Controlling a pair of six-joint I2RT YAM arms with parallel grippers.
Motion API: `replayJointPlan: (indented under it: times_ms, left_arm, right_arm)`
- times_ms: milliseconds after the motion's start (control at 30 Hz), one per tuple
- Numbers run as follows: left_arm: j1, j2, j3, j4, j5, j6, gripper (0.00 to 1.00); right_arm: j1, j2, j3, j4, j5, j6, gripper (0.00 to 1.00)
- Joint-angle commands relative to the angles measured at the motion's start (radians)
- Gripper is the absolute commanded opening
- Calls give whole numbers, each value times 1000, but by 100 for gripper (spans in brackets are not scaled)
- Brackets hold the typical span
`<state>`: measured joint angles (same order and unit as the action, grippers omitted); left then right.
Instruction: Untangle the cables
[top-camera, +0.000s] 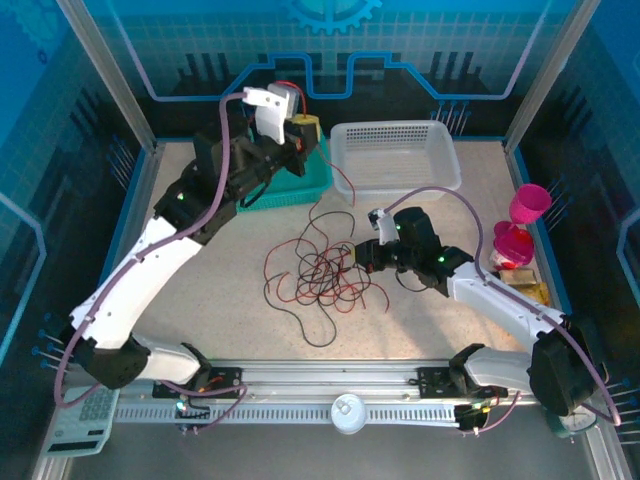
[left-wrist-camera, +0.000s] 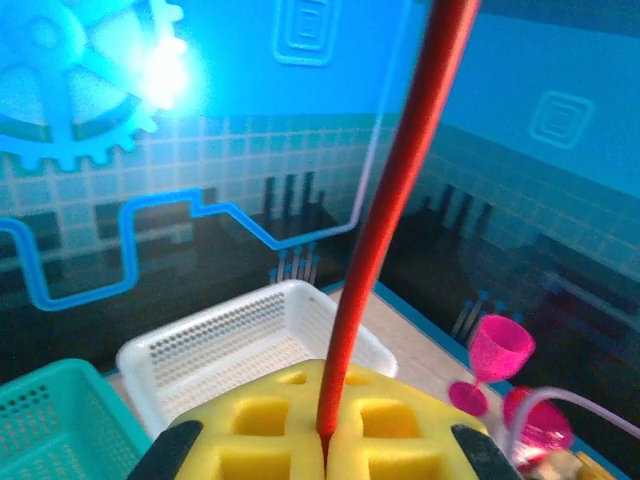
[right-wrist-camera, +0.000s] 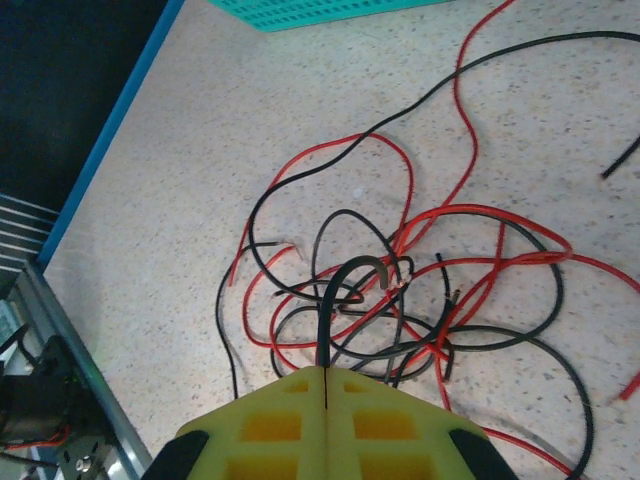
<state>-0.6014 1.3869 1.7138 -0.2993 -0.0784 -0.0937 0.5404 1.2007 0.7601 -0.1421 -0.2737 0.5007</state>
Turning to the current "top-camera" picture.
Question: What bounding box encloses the thin red cable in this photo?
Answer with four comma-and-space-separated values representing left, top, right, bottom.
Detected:
344, 279, 392, 312
307, 199, 326, 241
294, 244, 371, 314
263, 238, 321, 304
273, 80, 357, 207

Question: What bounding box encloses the teal plastic basket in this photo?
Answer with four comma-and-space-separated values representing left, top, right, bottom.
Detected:
234, 129, 334, 214

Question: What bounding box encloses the pink lidded jar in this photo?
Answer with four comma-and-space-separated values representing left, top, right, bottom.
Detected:
492, 219, 535, 271

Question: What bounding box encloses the white plastic basket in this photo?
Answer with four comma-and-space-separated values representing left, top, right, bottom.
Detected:
329, 119, 462, 204

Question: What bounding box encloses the pink plastic cup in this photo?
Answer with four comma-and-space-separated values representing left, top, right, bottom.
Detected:
508, 183, 553, 225

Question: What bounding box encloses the yellow packet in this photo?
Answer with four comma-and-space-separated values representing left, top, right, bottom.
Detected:
519, 282, 551, 306

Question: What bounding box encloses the white round knob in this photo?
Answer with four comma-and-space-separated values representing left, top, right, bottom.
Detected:
330, 393, 370, 435

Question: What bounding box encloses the small controller board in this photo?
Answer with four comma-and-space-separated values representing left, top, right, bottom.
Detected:
173, 397, 211, 436
454, 397, 501, 436

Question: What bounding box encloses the green alarm clock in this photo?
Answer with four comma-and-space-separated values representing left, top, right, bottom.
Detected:
544, 402, 599, 440

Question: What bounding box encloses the pale green calculator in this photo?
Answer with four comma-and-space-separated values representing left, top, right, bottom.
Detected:
47, 387, 121, 459

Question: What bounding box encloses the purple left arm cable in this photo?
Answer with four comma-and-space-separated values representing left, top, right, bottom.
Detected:
53, 91, 251, 435

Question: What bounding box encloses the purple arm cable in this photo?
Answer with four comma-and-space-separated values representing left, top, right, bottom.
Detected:
384, 186, 624, 434
53, 91, 251, 435

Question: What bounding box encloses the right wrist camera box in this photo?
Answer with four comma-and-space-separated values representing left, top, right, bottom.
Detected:
368, 209, 400, 246

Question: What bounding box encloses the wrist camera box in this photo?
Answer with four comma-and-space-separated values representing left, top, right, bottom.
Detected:
242, 82, 301, 146
368, 209, 400, 246

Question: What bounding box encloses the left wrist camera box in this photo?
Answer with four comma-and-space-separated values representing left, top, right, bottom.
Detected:
242, 82, 301, 146

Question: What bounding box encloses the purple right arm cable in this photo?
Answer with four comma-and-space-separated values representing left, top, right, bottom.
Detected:
384, 186, 624, 434

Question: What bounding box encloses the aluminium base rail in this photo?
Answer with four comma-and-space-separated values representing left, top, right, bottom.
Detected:
119, 358, 541, 402

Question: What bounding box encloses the aluminium frame post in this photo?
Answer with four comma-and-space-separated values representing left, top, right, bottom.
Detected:
502, 0, 601, 154
54, 0, 161, 151

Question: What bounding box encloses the white slotted cable duct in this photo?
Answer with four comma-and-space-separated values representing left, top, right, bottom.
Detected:
113, 403, 464, 427

